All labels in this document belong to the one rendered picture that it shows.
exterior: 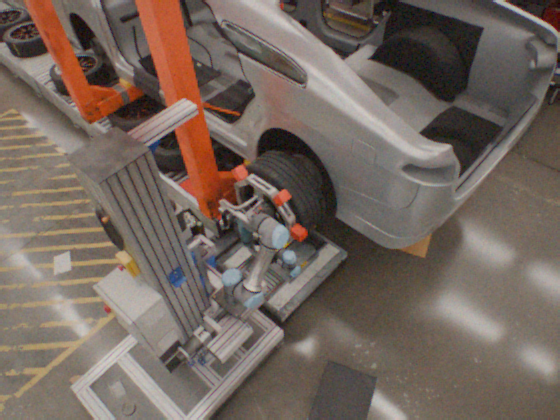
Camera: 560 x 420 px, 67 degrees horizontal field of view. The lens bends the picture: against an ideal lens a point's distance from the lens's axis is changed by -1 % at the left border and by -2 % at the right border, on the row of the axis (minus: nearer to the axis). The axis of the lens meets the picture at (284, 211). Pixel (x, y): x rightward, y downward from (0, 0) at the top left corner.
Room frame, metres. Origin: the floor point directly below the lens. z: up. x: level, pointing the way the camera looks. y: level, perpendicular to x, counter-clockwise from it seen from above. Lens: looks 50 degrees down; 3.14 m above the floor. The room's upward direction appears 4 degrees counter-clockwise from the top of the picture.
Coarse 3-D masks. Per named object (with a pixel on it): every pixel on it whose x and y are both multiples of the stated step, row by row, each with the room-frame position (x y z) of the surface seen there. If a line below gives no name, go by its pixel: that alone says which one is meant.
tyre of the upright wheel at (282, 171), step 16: (256, 160) 2.21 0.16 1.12; (272, 160) 2.14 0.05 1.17; (288, 160) 2.12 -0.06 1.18; (272, 176) 1.99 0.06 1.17; (288, 176) 1.99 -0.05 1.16; (304, 176) 2.01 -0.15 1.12; (288, 192) 1.88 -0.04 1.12; (304, 192) 1.91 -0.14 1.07; (320, 192) 1.96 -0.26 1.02; (304, 208) 1.83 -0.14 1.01; (320, 208) 1.91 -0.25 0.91; (304, 224) 1.79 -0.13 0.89
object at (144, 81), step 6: (138, 72) 3.74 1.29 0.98; (144, 72) 3.69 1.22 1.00; (138, 78) 3.74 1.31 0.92; (144, 78) 3.67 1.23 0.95; (150, 78) 3.60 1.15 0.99; (156, 78) 3.65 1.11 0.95; (138, 84) 3.74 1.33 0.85; (144, 84) 3.65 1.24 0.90; (150, 84) 3.60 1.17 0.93; (156, 84) 3.52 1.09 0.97; (144, 90) 3.68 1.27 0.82; (150, 90) 3.57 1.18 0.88; (156, 90) 3.51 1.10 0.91; (156, 96) 3.52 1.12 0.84
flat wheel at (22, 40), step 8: (24, 24) 6.14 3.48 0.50; (32, 24) 6.15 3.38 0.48; (8, 32) 5.92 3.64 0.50; (16, 32) 5.96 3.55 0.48; (24, 32) 5.94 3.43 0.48; (32, 32) 5.95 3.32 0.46; (8, 40) 5.68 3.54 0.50; (16, 40) 5.66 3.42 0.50; (24, 40) 5.63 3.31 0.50; (32, 40) 5.64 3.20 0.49; (40, 40) 5.69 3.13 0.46; (16, 48) 5.60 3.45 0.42; (24, 48) 5.59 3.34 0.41; (32, 48) 5.61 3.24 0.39; (40, 48) 5.66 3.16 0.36; (16, 56) 5.64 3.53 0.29; (24, 56) 5.59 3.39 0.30; (32, 56) 5.60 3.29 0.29
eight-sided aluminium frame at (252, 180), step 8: (248, 176) 2.10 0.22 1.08; (256, 176) 2.05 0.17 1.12; (240, 184) 2.10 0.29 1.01; (256, 184) 1.98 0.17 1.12; (264, 184) 1.97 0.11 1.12; (240, 192) 2.13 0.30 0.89; (264, 192) 1.92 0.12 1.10; (272, 192) 1.89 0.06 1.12; (240, 200) 2.13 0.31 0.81; (272, 200) 1.87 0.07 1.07; (248, 208) 2.13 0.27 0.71; (280, 208) 1.82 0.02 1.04; (288, 208) 1.84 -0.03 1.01; (288, 216) 1.79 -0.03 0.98; (288, 224) 1.76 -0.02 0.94; (288, 232) 1.77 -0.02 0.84; (288, 240) 1.77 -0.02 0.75
